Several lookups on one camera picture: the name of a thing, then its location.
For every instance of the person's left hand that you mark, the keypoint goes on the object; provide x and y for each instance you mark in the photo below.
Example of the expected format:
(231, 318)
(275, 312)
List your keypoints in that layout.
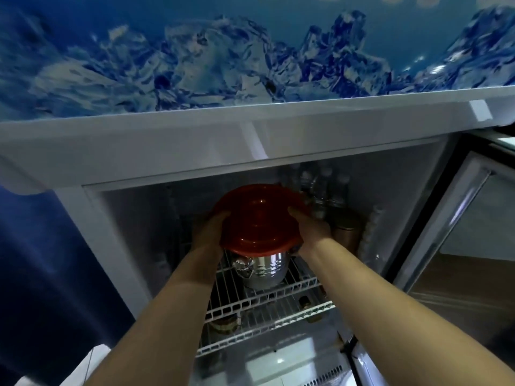
(207, 239)

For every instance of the person's right hand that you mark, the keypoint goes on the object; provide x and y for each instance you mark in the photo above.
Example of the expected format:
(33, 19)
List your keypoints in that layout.
(314, 235)

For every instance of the person's left thumb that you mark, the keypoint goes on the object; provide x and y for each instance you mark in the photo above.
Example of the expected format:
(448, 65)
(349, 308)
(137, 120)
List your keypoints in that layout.
(220, 217)

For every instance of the person's right thumb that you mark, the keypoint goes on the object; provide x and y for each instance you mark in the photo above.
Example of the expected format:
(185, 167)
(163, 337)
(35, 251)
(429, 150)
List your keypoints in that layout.
(298, 215)

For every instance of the red round plastic lid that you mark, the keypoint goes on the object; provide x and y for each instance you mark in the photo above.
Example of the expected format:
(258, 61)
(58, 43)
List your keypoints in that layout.
(259, 217)

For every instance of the person's left forearm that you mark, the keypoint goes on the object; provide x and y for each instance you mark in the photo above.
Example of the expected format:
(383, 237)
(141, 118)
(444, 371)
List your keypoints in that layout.
(169, 317)

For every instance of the person's right forearm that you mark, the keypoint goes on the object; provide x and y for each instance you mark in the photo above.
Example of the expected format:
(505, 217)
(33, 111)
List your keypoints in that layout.
(386, 313)

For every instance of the group of clear water bottles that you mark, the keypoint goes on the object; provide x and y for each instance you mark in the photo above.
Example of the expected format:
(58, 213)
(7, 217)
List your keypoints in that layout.
(320, 188)

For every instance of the golden metal canister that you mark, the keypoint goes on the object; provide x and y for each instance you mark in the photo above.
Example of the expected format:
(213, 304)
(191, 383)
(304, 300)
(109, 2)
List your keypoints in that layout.
(347, 235)

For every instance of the stainless steel pot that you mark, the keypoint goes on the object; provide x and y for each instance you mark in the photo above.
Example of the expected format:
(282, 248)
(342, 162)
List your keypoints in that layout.
(263, 267)

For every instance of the display fridge with ice print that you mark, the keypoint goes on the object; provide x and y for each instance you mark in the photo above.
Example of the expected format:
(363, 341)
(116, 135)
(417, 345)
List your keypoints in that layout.
(225, 132)

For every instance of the glass jar with dark lid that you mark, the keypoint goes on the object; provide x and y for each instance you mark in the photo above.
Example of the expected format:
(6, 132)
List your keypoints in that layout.
(222, 324)

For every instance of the glass fridge door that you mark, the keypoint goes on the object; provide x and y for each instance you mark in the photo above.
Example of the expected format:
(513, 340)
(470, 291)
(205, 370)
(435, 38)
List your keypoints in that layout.
(462, 221)

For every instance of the white cabinet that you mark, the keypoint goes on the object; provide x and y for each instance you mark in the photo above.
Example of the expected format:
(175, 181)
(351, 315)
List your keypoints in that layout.
(95, 363)

